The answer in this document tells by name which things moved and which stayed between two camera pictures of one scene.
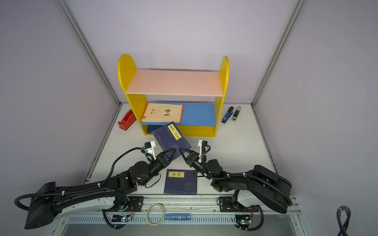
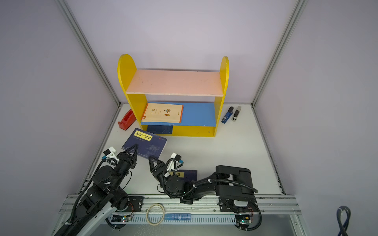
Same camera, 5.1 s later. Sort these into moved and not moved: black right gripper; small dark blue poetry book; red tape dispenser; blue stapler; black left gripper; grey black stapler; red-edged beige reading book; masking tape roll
Moved: black right gripper; black left gripper; small dark blue poetry book
Not moved: blue stapler; grey black stapler; red-edged beige reading book; red tape dispenser; masking tape roll
